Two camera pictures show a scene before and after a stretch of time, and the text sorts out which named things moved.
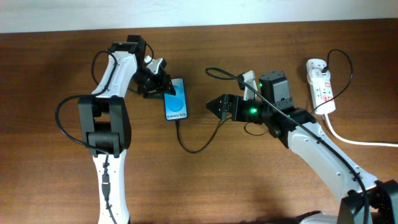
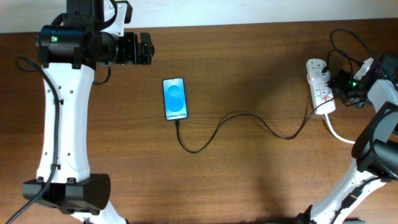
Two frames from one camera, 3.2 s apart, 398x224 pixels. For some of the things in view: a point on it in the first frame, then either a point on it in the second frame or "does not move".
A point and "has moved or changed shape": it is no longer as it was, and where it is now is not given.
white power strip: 322,93 does not move
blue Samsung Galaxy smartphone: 176,106 does not move
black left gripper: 162,78 → 131,55
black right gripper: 238,114 → 344,77
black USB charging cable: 324,70 has moved or changed shape
